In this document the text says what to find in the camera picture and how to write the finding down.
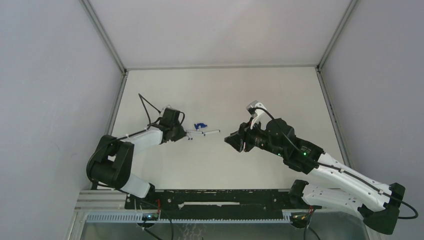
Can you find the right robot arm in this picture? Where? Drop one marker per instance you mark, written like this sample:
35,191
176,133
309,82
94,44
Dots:
376,204

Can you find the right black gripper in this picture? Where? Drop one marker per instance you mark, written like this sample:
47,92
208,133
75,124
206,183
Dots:
236,140

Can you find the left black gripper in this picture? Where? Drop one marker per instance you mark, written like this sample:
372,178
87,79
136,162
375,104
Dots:
182,133

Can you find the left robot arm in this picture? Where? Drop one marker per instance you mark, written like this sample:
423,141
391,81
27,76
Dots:
111,162

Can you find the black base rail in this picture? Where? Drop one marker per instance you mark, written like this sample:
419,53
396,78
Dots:
216,204

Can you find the blue pen cap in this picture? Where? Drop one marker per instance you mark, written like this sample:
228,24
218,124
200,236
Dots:
202,126
198,125

